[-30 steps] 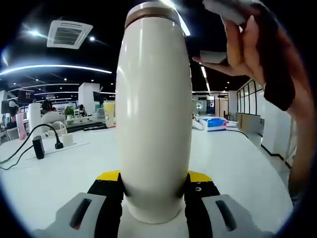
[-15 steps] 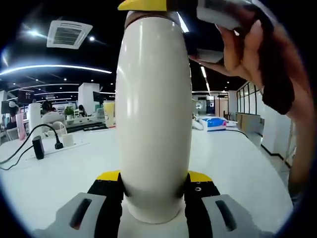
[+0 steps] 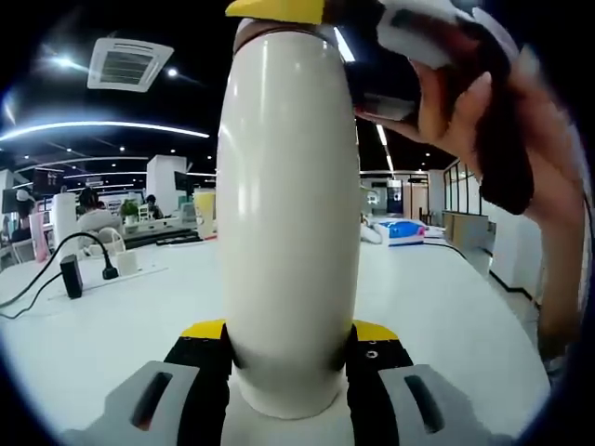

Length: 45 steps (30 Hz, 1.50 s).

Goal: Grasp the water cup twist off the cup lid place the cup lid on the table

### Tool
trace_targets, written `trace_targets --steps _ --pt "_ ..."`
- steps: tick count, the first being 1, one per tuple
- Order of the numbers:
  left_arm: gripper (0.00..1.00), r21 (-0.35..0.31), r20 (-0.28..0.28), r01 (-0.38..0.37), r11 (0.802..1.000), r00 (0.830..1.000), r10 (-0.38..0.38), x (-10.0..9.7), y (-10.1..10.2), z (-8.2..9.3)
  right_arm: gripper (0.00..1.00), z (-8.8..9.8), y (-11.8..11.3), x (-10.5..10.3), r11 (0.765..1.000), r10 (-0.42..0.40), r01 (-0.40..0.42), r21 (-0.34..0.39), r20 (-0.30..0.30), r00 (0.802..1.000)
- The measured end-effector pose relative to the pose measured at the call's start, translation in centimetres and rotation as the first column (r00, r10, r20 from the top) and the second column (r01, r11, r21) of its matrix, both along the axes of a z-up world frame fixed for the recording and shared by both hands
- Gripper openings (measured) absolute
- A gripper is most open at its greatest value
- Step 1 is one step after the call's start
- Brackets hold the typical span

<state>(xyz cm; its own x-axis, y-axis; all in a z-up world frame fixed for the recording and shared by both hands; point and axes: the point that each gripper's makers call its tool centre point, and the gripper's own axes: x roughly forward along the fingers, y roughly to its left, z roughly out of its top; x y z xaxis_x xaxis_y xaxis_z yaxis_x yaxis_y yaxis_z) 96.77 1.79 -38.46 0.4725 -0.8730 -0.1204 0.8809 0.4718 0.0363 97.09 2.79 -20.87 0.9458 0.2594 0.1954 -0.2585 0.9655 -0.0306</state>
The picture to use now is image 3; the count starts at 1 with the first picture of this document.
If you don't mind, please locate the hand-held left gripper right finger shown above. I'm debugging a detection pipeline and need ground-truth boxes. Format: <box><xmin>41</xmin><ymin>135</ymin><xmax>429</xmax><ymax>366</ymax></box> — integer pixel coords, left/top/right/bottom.
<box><xmin>346</xmin><ymin>320</ymin><xmax>516</xmax><ymax>446</ymax></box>

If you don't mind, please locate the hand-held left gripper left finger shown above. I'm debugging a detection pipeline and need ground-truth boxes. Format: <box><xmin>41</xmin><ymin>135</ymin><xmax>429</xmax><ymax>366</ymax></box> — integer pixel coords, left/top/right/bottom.
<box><xmin>59</xmin><ymin>319</ymin><xmax>233</xmax><ymax>446</ymax></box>

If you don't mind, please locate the white water cup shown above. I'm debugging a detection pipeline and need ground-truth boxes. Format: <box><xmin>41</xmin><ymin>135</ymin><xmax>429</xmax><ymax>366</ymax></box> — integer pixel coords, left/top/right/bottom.
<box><xmin>216</xmin><ymin>20</ymin><xmax>363</xmax><ymax>419</ymax></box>

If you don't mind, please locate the yellow drink cup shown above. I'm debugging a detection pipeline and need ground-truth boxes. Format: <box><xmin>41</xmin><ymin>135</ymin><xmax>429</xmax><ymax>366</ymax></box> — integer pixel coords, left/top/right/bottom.
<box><xmin>192</xmin><ymin>188</ymin><xmax>218</xmax><ymax>241</ymax></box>

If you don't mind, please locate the person's right hand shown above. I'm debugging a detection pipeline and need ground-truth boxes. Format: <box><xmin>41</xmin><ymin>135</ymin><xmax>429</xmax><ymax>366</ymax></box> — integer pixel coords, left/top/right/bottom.
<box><xmin>355</xmin><ymin>44</ymin><xmax>587</xmax><ymax>225</ymax></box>

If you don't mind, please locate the black framed glass partition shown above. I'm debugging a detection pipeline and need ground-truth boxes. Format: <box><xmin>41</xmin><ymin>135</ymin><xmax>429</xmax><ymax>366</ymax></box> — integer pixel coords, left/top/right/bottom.
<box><xmin>443</xmin><ymin>157</ymin><xmax>489</xmax><ymax>219</ymax></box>

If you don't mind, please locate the white table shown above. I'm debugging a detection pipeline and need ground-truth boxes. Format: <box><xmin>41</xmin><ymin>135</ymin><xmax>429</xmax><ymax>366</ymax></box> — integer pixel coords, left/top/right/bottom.
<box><xmin>0</xmin><ymin>231</ymin><xmax>552</xmax><ymax>446</ymax></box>

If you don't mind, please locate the white power strip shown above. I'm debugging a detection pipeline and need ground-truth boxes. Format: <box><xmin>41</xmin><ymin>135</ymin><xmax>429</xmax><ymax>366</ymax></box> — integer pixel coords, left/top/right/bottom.
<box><xmin>48</xmin><ymin>265</ymin><xmax>169</xmax><ymax>301</ymax></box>

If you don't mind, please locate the blue tissue pack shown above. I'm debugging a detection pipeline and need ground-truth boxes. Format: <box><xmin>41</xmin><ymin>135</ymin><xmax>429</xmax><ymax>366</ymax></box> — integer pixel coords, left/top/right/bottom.
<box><xmin>375</xmin><ymin>220</ymin><xmax>427</xmax><ymax>247</ymax></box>

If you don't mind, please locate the white charger cube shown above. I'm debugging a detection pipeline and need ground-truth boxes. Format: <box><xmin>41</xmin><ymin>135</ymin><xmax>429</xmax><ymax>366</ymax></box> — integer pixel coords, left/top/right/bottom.
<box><xmin>115</xmin><ymin>249</ymin><xmax>142</xmax><ymax>276</ymax></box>

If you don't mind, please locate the black flat case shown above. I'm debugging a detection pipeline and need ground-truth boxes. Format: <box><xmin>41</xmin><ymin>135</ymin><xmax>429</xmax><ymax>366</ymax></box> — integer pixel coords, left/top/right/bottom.
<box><xmin>121</xmin><ymin>227</ymin><xmax>201</xmax><ymax>250</ymax></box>

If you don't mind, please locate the white plush toy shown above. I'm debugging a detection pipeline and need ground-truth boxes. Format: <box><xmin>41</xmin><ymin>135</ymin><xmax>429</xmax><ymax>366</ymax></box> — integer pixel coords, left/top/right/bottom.
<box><xmin>360</xmin><ymin>211</ymin><xmax>385</xmax><ymax>245</ymax></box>

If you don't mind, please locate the ceiling air conditioner vent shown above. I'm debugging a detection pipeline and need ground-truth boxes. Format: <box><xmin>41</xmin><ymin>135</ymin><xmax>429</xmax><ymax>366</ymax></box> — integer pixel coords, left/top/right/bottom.
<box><xmin>86</xmin><ymin>37</ymin><xmax>176</xmax><ymax>92</ymax></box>

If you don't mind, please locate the black power adapter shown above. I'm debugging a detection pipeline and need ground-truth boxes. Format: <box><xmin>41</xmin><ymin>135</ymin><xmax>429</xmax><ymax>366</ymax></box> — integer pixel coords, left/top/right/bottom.
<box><xmin>59</xmin><ymin>254</ymin><xmax>85</xmax><ymax>300</ymax></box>

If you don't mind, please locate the small potted plant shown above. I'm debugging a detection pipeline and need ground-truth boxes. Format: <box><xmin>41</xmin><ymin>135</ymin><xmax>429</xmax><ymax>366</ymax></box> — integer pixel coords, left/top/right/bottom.
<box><xmin>119</xmin><ymin>199</ymin><xmax>140</xmax><ymax>225</ymax></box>

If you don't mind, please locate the white cylinder appliance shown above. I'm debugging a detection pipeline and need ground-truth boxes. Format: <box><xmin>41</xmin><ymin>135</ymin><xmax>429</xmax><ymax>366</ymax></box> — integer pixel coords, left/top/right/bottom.
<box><xmin>50</xmin><ymin>192</ymin><xmax>79</xmax><ymax>261</ymax></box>

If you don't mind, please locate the white ceiling light strip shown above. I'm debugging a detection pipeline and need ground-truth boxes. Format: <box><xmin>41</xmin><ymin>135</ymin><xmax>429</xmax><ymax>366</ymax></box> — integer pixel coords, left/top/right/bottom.
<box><xmin>0</xmin><ymin>121</ymin><xmax>210</xmax><ymax>143</ymax></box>

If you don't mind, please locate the pink tumbler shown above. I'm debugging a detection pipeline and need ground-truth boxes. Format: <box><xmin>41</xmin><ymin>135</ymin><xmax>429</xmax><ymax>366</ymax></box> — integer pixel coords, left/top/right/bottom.
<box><xmin>28</xmin><ymin>211</ymin><xmax>51</xmax><ymax>264</ymax></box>

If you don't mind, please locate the black plug with cable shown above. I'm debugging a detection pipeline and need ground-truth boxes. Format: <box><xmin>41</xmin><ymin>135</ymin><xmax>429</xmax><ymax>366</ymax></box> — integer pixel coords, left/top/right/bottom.
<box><xmin>46</xmin><ymin>231</ymin><xmax>120</xmax><ymax>282</ymax></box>

